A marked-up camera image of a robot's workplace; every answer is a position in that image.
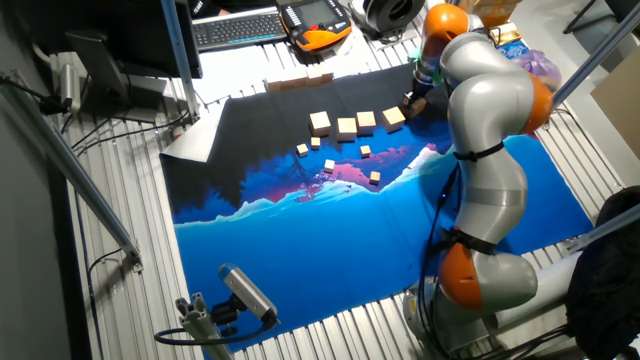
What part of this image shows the grey monitor stand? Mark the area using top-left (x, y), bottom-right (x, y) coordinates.
top-left (64, 29), bottom-right (169, 125)

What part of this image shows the black camera ball mount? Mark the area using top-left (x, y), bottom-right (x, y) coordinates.
top-left (209, 294), bottom-right (242, 337)

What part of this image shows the aluminium frame post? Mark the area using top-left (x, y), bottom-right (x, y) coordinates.
top-left (159, 0), bottom-right (202, 125)

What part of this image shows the black camera cable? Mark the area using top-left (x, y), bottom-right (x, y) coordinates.
top-left (153, 312), bottom-right (279, 347)

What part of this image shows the black arm strap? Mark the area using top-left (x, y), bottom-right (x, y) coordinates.
top-left (452, 141), bottom-right (506, 163)
top-left (428, 226), bottom-right (499, 257)

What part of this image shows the orange and black teach pendant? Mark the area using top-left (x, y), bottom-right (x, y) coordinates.
top-left (277, 0), bottom-right (354, 54)

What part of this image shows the black arm cable with connector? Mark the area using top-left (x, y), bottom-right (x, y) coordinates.
top-left (417, 164), bottom-right (464, 359)

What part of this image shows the large wooden cube block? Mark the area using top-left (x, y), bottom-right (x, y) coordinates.
top-left (336, 117), bottom-right (359, 146)
top-left (307, 110), bottom-right (333, 139)
top-left (355, 110), bottom-right (378, 137)
top-left (402, 94), bottom-right (429, 120)
top-left (381, 105), bottom-right (407, 134)

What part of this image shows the printed landscape cloth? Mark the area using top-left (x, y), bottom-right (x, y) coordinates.
top-left (158, 62), bottom-right (596, 354)

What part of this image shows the purple plastic bag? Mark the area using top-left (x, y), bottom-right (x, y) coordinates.
top-left (513, 48), bottom-right (564, 94)

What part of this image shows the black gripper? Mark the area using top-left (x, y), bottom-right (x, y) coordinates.
top-left (402, 78), bottom-right (433, 108)

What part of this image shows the black computer keyboard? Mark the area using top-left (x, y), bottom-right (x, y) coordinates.
top-left (191, 5), bottom-right (290, 54)

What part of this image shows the grey camera with blue end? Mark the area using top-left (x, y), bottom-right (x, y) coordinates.
top-left (217, 262), bottom-right (281, 327)

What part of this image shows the black cable with plug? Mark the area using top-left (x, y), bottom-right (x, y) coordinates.
top-left (0, 73), bottom-right (70, 115)

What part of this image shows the black computer monitor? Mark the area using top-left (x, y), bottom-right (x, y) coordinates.
top-left (14, 0), bottom-right (204, 80)

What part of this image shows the brown cardboard box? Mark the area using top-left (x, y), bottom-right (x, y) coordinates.
top-left (458, 0), bottom-right (524, 29)

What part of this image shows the silver cylinder device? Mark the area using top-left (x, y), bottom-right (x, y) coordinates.
top-left (58, 62), bottom-right (83, 114)

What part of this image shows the blue printed pack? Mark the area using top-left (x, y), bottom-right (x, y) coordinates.
top-left (496, 38), bottom-right (531, 64)

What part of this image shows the white foam sheet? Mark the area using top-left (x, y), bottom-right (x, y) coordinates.
top-left (160, 107), bottom-right (227, 164)

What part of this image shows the long aluminium frame bar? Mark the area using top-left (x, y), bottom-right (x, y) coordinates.
top-left (0, 70), bottom-right (145, 274)

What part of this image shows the aluminium profile camera bracket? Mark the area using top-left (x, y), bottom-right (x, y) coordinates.
top-left (174, 292), bottom-right (236, 360)

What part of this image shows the black jacket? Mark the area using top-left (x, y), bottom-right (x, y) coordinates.
top-left (564, 184), bottom-right (640, 360)

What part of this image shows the brown cardboard panel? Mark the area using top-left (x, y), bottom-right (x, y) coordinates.
top-left (589, 44), bottom-right (640, 162)

